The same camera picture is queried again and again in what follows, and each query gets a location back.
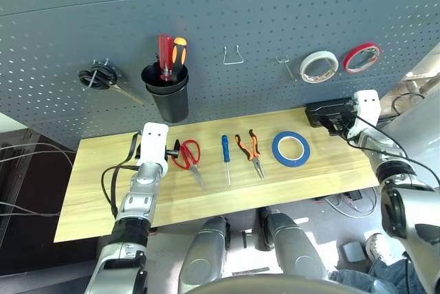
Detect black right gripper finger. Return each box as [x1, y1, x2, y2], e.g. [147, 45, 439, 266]
[322, 117, 349, 137]

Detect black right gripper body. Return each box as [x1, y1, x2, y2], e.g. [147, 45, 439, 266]
[345, 100, 358, 131]

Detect red handled scissors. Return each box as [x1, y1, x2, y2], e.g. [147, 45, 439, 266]
[170, 139, 206, 188]

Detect blue handled screwdriver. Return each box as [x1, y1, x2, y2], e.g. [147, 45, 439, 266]
[221, 135, 232, 188]

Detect blue tape roll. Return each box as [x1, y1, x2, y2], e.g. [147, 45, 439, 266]
[272, 131, 311, 168]

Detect orange black needle-nose pliers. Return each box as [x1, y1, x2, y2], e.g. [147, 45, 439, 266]
[234, 129, 265, 180]

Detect grey perforated pegboard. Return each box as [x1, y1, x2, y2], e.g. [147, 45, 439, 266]
[0, 0, 440, 152]

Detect black plastic tool case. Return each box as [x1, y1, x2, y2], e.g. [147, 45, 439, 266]
[305, 98, 358, 128]

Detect black plastic cup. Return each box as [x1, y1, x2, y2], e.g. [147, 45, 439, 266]
[140, 62, 190, 123]

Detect red tape roll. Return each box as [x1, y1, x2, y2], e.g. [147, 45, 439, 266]
[343, 43, 382, 74]

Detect white tape roll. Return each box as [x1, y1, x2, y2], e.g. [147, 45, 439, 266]
[299, 51, 340, 84]

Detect silver double peg hook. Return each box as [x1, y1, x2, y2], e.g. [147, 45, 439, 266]
[276, 54, 296, 80]

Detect silver left robot thigh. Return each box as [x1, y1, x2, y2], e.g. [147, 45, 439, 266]
[177, 216, 231, 294]

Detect silver robot thigh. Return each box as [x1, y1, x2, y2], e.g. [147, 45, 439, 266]
[257, 206, 329, 281]
[177, 216, 231, 294]

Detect silver right robot thigh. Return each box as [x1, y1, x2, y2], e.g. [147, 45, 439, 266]
[257, 206, 329, 281]

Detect small grey floor box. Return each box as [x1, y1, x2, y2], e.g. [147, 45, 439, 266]
[342, 241, 367, 263]

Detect white grey sneaker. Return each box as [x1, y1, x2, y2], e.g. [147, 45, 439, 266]
[364, 232, 396, 266]

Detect blue jeans leg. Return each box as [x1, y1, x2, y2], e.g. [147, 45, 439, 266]
[329, 258, 419, 294]

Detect grey robot torso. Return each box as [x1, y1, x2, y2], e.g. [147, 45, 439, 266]
[185, 275, 348, 294]

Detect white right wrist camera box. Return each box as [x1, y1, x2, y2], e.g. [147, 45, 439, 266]
[346, 89, 381, 140]

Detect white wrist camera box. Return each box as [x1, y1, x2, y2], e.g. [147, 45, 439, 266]
[136, 122, 170, 178]
[346, 89, 381, 140]

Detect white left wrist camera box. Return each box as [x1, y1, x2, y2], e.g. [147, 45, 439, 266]
[136, 122, 170, 178]

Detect black power cable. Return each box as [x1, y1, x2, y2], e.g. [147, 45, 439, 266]
[391, 92, 427, 116]

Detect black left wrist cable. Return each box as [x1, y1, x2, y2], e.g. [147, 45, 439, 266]
[101, 131, 142, 219]

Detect floor cable tangle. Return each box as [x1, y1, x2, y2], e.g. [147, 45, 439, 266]
[324, 189, 379, 218]

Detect black handled scissors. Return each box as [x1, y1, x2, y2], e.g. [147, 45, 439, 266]
[78, 59, 145, 105]

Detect thin grey cable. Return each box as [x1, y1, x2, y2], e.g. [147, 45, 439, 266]
[0, 142, 75, 168]
[0, 201, 61, 218]

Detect orange black handled screwdriver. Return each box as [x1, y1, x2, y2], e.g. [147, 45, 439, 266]
[170, 36, 188, 82]

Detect red handled screwdriver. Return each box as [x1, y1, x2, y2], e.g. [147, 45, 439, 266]
[157, 35, 175, 82]

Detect silver wire pliers hook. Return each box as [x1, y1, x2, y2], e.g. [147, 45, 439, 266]
[222, 45, 245, 65]

